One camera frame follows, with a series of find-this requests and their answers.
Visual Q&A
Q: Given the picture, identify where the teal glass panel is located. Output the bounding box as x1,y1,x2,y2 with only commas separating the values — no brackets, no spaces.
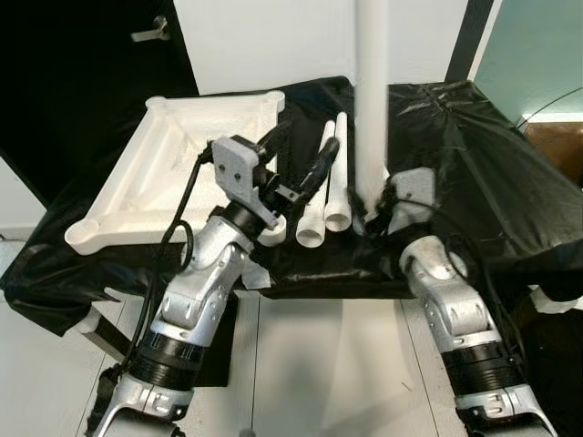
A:
474,0,583,117

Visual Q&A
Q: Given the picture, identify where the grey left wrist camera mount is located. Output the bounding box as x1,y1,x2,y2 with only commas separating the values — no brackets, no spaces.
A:
210,135,281,229

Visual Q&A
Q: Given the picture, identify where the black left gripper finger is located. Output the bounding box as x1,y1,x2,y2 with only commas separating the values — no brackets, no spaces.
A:
255,118,294,165
293,135,342,208

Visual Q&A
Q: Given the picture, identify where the white tape piece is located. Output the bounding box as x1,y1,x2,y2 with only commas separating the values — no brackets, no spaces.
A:
239,259,272,290

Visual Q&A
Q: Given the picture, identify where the silver door handle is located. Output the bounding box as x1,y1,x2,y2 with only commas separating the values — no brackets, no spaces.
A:
130,15,172,45

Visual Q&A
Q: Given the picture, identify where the brown wooden furniture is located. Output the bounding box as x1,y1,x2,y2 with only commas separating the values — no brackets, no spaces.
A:
524,123,583,183

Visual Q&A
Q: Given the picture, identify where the thin black curved cable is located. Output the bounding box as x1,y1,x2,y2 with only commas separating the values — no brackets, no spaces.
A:
517,86,583,124

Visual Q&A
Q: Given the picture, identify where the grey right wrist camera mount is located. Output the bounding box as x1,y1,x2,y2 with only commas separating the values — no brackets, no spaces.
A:
390,167,438,230

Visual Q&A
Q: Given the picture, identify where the black plastic cover sheet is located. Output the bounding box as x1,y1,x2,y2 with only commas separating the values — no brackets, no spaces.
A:
0,76,583,338

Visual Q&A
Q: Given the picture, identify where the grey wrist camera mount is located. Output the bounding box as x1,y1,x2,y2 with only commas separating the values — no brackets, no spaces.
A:
210,135,281,229
390,167,438,230

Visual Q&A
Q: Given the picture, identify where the dark vertical pillar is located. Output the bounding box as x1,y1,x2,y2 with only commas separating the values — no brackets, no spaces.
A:
444,0,497,85

